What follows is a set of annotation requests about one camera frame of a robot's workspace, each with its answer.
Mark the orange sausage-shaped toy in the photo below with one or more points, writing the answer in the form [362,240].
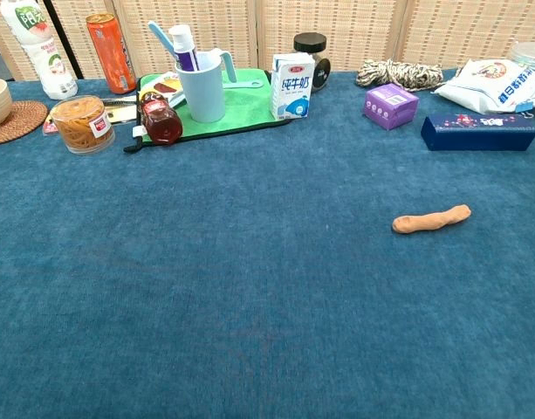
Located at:
[424,223]

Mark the glass jar black lid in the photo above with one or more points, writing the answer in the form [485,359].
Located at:
[322,70]

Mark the woven rattan coaster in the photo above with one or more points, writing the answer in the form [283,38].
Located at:
[22,122]

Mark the dark blue long box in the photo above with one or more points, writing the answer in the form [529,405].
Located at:
[476,133]

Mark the white blue milk carton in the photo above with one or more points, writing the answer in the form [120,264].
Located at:
[291,87]

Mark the green cloth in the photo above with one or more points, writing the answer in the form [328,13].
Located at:
[245,109]

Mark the white drink bottle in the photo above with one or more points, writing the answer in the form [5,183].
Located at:
[49,65]

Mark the razor on yellow card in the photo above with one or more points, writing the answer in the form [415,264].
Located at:
[121,114]

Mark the blue binder clip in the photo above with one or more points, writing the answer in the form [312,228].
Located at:
[524,107]

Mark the light blue cup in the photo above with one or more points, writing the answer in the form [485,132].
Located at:
[203,96]

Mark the blue tablecloth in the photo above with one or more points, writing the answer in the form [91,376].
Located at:
[249,262]

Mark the red-brown sauce bottle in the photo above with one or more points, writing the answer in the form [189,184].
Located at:
[162,122]

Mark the bamboo folding screen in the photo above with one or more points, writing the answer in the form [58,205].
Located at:
[358,30]

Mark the blue toothbrush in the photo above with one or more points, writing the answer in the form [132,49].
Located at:
[160,35]

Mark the purple box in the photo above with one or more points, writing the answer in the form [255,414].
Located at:
[389,107]

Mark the white red snack packet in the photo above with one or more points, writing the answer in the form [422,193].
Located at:
[166,85]

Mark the clear round plastic container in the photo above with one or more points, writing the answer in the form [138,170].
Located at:
[531,54]

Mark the white purple toothpaste tube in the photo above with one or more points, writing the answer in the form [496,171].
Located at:
[184,48]

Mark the clear jar of rubber bands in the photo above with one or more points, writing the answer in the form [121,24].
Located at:
[81,126]

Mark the white snack bag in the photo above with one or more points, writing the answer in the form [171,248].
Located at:
[489,83]

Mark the orange drink can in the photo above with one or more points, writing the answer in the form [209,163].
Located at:
[112,57]

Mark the black tripod stand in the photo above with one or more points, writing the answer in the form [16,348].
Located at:
[62,39]

